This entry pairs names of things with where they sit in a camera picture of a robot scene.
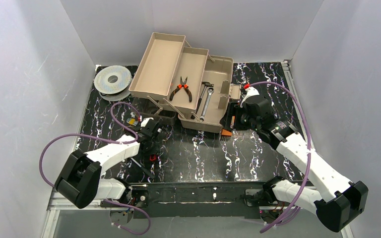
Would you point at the orange black pliers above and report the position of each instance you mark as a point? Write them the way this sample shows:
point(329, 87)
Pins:
point(182, 85)

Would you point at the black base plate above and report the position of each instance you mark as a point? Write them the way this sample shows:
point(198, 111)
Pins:
point(201, 199)

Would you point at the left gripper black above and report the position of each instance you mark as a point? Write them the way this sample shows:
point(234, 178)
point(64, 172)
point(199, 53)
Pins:
point(151, 133)

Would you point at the red utility knife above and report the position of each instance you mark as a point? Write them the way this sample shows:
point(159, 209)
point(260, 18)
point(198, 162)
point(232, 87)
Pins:
point(153, 158)

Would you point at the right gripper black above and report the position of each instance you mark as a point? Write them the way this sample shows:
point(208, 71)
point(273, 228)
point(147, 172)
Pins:
point(243, 119)

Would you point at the black handled hammer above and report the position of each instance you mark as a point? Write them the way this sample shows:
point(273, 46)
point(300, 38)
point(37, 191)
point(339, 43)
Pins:
point(206, 85)

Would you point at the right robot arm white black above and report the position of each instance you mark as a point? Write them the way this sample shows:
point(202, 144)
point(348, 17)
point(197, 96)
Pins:
point(336, 200)

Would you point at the orange hex key set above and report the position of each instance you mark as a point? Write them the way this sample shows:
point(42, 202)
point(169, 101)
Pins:
point(225, 135)

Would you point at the beige plastic tool box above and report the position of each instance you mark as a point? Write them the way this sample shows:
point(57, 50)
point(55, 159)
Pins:
point(169, 57)

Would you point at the white filament spool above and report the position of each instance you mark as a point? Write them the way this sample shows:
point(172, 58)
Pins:
point(113, 82)

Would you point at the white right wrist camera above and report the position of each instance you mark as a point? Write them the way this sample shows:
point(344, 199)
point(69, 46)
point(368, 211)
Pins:
point(250, 91)

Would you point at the steel combination wrench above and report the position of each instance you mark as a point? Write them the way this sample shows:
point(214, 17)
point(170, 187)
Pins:
point(210, 91)

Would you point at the yellow black hex key set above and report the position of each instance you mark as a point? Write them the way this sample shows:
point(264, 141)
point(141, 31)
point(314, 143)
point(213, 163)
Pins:
point(132, 121)

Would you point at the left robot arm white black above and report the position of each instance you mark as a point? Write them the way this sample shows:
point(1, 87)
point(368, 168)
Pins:
point(82, 178)

